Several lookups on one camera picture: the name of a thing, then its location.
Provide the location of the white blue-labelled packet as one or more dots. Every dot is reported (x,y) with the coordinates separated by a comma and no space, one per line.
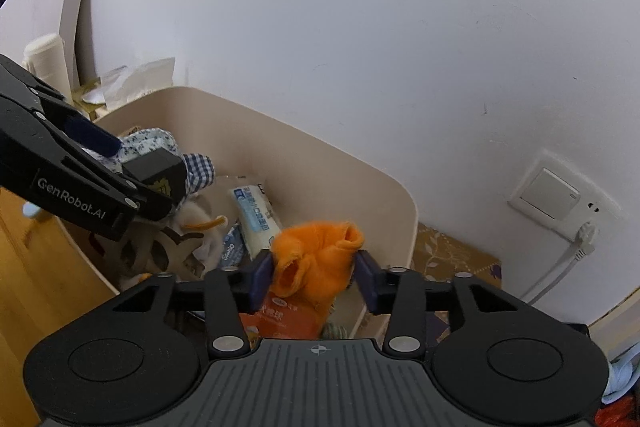
(255,217)

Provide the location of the small black box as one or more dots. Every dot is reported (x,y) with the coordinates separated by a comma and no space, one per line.
(155,169)

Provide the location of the clear plastic packet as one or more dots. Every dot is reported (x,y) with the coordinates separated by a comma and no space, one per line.
(231,249)

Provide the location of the crumpled white paper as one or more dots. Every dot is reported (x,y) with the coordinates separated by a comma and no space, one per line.
(140,79)

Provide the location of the orange bottle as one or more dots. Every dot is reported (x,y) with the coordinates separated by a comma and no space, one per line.
(285,317)

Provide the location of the taupe hair claw clip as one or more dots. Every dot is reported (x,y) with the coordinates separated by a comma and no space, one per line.
(170,247)

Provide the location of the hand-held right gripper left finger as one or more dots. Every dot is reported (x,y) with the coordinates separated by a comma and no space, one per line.
(261,282)

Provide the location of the green scrunchie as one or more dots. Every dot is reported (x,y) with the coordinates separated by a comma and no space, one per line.
(334,331)

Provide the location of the orange cloth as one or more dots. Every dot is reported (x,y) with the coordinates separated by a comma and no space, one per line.
(320,257)

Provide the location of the white paper roll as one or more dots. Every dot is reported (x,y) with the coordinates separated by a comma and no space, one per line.
(47,57)

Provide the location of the cream plastic storage bin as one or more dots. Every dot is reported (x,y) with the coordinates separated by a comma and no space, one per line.
(310,167)

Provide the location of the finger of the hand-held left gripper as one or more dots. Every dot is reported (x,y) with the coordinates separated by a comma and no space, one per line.
(92,134)
(145,202)

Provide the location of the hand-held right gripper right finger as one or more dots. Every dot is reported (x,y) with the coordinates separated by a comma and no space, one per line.
(365,279)

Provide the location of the red fabric item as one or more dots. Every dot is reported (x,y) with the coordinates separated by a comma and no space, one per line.
(620,414)

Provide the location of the white wall socket panel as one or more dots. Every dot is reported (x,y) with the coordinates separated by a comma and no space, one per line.
(545,192)

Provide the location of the white power plug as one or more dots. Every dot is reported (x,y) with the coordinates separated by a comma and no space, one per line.
(585,239)

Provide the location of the white flat board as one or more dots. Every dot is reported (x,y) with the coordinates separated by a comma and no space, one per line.
(82,7)

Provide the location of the light blue cloth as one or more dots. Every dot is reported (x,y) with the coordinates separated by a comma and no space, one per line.
(625,372)

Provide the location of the blue floral cloth hat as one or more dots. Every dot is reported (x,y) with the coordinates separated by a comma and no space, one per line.
(145,139)

